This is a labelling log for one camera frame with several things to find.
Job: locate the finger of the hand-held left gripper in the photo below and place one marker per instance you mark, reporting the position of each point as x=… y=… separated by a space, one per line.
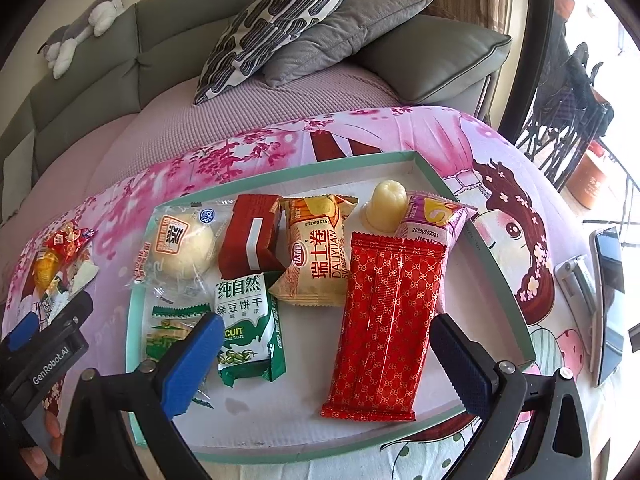
x=25 y=332
x=72 y=310

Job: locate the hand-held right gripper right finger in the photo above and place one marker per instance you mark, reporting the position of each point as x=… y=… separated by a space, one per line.
x=462 y=365

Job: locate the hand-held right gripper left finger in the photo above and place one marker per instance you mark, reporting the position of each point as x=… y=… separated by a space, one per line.
x=187 y=365

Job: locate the clear green-trimmed snack packet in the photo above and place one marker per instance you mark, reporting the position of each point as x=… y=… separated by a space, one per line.
x=165 y=330

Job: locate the green and white biscuit packet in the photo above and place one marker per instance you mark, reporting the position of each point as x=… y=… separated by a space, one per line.
x=245 y=320

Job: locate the long red patterned packet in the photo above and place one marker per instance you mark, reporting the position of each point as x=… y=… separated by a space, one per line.
x=385 y=320

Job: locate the green-rimmed cardboard box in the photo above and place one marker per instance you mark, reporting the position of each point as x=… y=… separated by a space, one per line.
x=280 y=410

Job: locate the clear packet with round bun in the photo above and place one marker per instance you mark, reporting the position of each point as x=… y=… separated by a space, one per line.
x=182 y=247

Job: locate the small red wafer packet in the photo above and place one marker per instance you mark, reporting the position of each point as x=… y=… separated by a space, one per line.
x=245 y=245

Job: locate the purple snack packet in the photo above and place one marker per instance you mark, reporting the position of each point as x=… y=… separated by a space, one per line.
x=440 y=220

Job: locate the beige cake roll packet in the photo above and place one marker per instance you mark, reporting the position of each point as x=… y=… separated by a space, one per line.
x=315 y=260

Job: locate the yellow pudding cup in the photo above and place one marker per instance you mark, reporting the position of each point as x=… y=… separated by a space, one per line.
x=382 y=205

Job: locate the person's left hand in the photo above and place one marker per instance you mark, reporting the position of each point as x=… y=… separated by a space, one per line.
x=50 y=430

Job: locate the white snack packet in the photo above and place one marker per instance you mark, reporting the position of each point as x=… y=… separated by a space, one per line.
x=82 y=275

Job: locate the red and yellow snack packet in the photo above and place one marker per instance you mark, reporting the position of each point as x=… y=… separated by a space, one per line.
x=60 y=250

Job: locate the white phone stand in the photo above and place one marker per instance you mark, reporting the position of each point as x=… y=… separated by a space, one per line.
x=575 y=280

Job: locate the black smartphone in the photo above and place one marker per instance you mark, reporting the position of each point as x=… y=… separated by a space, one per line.
x=607 y=305

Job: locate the orange flower pot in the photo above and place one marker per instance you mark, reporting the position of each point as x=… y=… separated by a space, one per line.
x=587 y=175

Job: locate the pink printed blanket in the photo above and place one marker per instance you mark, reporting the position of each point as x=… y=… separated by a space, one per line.
x=450 y=130

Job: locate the pink textured sofa cover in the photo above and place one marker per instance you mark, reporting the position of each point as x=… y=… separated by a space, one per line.
x=225 y=120

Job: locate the grey sofa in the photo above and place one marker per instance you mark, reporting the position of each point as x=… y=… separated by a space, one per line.
x=125 y=60

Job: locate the black folding rack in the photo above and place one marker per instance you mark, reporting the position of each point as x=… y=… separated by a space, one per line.
x=565 y=110

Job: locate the grey and white plush cat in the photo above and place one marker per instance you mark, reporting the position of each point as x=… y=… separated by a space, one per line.
x=80 y=30

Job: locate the grey leather armrest cushion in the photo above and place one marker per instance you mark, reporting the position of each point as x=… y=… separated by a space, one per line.
x=440 y=55

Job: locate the black and white patterned pillow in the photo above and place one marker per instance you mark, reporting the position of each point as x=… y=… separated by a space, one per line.
x=270 y=25

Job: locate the grey fabric pillow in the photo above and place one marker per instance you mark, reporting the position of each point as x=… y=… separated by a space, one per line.
x=350 y=35

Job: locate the dark door frame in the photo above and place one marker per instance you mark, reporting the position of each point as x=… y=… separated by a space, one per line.
x=530 y=35

